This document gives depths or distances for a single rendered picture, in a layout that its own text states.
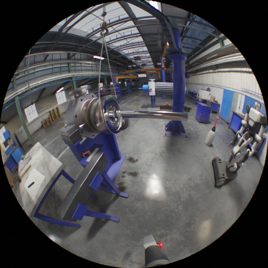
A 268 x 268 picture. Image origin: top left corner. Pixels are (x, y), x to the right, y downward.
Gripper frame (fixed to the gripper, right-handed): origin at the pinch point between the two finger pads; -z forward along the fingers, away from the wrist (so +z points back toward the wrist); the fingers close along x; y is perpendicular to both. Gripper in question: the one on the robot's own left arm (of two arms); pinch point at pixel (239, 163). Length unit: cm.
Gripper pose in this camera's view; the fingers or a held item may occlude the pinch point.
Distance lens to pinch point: 171.1
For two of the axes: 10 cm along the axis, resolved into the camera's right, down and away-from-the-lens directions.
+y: -4.4, 5.3, -7.3
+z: 0.9, -7.8, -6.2
